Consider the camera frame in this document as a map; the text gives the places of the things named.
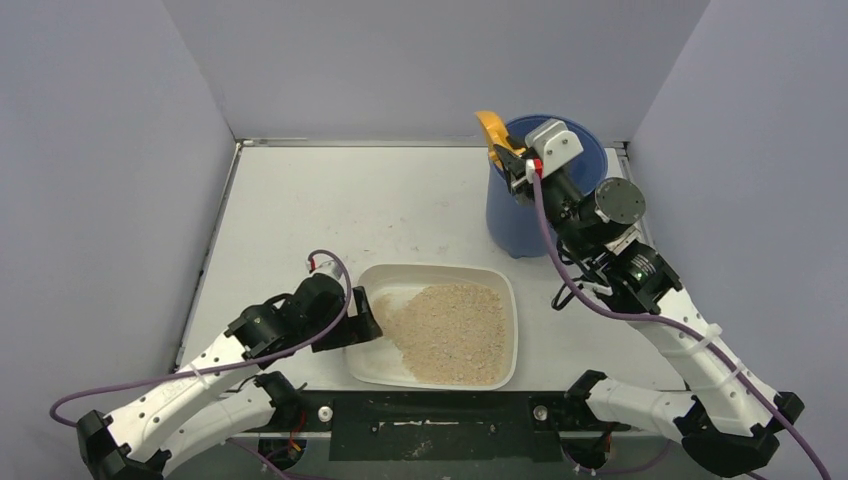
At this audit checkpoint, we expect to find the blue plastic bucket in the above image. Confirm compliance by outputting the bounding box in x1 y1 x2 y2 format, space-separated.
485 118 608 258

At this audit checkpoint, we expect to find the orange plastic litter scoop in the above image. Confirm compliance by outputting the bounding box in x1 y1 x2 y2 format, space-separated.
475 110 526 170

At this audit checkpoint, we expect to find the white plastic litter tray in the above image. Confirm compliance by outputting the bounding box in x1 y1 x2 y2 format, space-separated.
344 264 519 391

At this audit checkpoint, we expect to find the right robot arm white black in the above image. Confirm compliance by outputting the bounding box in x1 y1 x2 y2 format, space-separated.
490 144 804 478

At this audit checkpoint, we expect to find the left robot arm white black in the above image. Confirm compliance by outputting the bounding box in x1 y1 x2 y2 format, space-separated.
76 264 383 479

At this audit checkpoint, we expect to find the beige cat litter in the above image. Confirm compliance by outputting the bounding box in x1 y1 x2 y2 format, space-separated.
373 284 508 386

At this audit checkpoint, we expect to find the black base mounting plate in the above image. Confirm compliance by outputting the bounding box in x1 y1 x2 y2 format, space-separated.
256 389 631 464

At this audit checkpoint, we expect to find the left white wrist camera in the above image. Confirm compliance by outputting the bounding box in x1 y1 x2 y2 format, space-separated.
306 258 344 280

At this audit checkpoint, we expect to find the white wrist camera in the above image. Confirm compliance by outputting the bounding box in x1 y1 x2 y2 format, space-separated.
306 258 344 280
524 119 584 183

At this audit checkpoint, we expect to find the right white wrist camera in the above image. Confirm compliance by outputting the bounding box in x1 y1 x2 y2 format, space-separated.
524 119 584 183

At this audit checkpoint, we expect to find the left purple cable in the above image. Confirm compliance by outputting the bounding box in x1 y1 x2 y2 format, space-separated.
49 249 354 429

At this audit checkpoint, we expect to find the purple cable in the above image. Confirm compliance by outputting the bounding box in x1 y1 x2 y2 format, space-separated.
531 175 833 480
49 249 354 429

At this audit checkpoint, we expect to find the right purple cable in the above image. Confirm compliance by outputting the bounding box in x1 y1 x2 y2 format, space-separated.
531 175 833 480

